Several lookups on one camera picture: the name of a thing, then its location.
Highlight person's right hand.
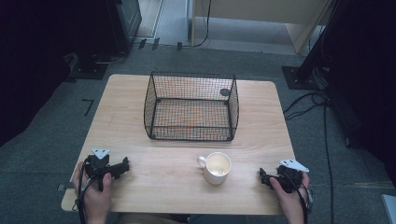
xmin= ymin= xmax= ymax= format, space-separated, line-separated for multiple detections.
xmin=268 ymin=172 xmax=312 ymax=218

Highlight person's legs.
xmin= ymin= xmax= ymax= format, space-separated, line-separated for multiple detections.
xmin=117 ymin=213 xmax=250 ymax=224

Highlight white cup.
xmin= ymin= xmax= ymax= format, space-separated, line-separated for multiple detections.
xmin=196 ymin=151 xmax=233 ymax=186

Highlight long black floor cable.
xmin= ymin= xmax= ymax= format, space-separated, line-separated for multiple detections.
xmin=322 ymin=101 xmax=335 ymax=224

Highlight person's left hand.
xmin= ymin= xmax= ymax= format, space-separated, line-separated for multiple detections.
xmin=72 ymin=161 xmax=113 ymax=217

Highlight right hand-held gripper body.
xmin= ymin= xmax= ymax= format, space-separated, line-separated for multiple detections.
xmin=266 ymin=159 xmax=311 ymax=194

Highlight right hand-held gripper cable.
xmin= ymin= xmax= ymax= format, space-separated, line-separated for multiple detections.
xmin=288 ymin=172 xmax=314 ymax=216

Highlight black cable at equipment box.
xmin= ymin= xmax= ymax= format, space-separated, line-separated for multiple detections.
xmin=93 ymin=43 xmax=141 ymax=65

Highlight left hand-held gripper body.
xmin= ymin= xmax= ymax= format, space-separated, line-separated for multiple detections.
xmin=83 ymin=147 xmax=125 ymax=192

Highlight light wooden furniture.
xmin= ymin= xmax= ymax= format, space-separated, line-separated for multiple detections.
xmin=188 ymin=0 xmax=334 ymax=55

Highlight looped black floor cables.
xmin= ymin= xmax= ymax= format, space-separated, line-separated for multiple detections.
xmin=282 ymin=90 xmax=330 ymax=121

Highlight black stand base plate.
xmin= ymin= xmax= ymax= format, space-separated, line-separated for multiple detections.
xmin=64 ymin=51 xmax=110 ymax=82

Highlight black equipment box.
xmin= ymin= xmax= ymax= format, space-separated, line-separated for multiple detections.
xmin=106 ymin=0 xmax=143 ymax=54

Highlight black metal stand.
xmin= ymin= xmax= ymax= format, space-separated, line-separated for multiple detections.
xmin=281 ymin=0 xmax=345 ymax=91

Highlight hand-held gripper cable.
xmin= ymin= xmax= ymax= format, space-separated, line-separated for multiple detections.
xmin=72 ymin=160 xmax=94 ymax=224
xmin=288 ymin=172 xmax=314 ymax=216

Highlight pale flat object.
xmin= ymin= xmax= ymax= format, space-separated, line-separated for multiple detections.
xmin=380 ymin=193 xmax=396 ymax=224

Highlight left hand-held gripper cable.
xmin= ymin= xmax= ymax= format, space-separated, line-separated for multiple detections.
xmin=72 ymin=160 xmax=94 ymax=224

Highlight angled black tape mark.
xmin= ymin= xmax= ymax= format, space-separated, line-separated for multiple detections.
xmin=81 ymin=98 xmax=95 ymax=118

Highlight thin hanging black cable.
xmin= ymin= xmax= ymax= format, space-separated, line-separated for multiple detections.
xmin=190 ymin=0 xmax=213 ymax=49

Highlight dark curtain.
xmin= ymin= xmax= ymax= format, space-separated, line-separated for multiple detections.
xmin=323 ymin=0 xmax=396 ymax=189
xmin=0 ymin=0 xmax=120 ymax=147

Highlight black wire mesh basket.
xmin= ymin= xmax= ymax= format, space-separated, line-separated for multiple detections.
xmin=143 ymin=71 xmax=240 ymax=142

